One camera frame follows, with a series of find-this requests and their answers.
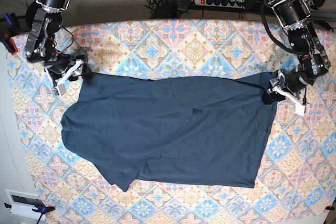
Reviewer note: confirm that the red black clamp left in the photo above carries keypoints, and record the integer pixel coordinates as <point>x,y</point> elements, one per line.
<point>8,42</point>

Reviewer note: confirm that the blue clamp bottom left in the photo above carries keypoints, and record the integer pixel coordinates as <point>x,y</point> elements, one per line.
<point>42,208</point>

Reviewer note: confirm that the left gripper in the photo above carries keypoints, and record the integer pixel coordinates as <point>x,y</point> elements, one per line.
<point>287,85</point>

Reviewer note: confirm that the white floor vent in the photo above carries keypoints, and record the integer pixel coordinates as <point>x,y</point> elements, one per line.
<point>23,204</point>

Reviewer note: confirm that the red clamp bottom right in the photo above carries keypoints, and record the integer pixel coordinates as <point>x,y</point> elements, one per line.
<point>329,208</point>

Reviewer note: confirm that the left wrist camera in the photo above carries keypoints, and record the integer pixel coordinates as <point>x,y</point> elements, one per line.
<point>302,109</point>

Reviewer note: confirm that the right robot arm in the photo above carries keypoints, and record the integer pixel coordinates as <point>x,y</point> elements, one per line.
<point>44,20</point>

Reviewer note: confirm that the white power strip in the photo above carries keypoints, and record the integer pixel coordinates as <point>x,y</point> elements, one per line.
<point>220,3</point>

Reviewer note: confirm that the patterned tablecloth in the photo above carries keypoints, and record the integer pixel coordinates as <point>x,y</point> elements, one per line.
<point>296,180</point>

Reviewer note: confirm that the dark blue t-shirt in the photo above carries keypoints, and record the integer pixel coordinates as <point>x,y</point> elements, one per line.
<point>189,130</point>

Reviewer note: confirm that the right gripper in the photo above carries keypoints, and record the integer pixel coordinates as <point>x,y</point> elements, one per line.
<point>58,68</point>

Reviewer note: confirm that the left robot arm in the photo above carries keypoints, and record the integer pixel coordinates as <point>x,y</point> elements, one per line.
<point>313,61</point>

